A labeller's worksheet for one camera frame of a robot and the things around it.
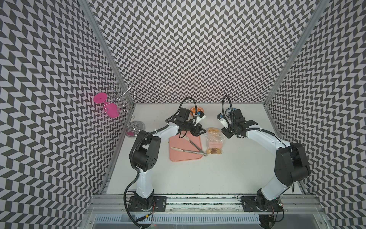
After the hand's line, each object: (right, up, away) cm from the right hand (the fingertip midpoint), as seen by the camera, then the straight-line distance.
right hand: (226, 130), depth 91 cm
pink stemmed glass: (-72, +13, -4) cm, 73 cm away
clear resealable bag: (-9, -1, 0) cm, 9 cm away
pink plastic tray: (-28, -10, +6) cm, 31 cm away
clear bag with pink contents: (-8, -5, 0) cm, 9 cm away
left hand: (-16, +1, 0) cm, 16 cm away
